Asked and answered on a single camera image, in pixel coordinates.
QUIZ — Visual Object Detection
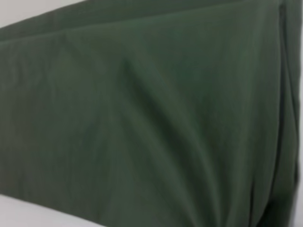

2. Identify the dark green t-shirt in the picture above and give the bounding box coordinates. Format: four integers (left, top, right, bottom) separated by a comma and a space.
0, 0, 303, 227

